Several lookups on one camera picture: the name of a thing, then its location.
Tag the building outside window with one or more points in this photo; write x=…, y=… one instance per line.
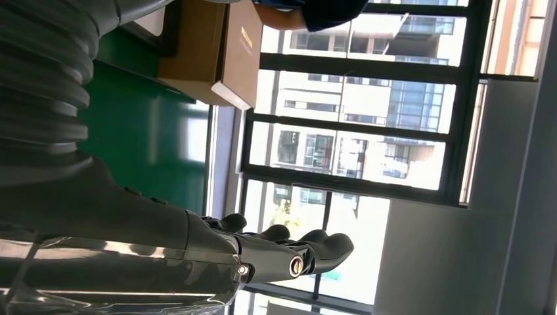
x=365, y=100

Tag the aluminium conveyor frame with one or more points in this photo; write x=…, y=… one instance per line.
x=210, y=165

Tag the black window frame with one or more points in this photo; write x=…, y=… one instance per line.
x=348, y=65

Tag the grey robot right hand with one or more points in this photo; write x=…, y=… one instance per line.
x=109, y=226

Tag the green conveyor belt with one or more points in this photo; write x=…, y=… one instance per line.
x=143, y=143

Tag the person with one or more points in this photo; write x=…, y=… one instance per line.
x=330, y=13

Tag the brown cardboard box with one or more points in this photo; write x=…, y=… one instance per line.
x=196, y=48

